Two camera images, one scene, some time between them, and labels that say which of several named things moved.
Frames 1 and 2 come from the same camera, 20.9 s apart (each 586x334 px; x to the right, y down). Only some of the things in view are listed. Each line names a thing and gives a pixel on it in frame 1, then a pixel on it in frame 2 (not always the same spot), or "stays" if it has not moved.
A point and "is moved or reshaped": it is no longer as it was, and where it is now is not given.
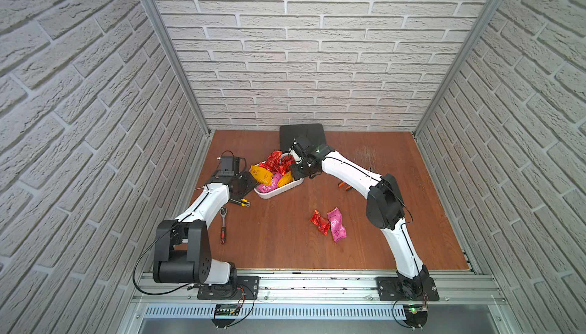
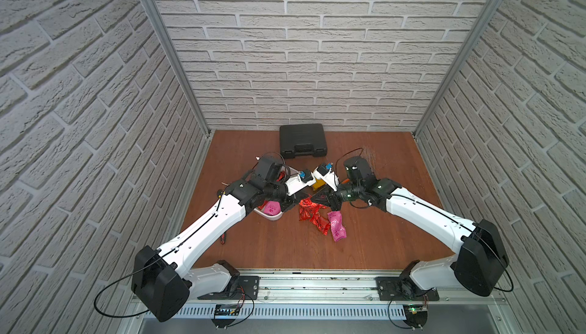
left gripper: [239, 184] → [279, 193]
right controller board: [416, 316] stays
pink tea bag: [336, 225] stays
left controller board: [225, 309] stays
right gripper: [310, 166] → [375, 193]
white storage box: [265, 194] → [269, 209]
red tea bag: [320, 222] stays
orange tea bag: [261, 175] is moved or reshaped
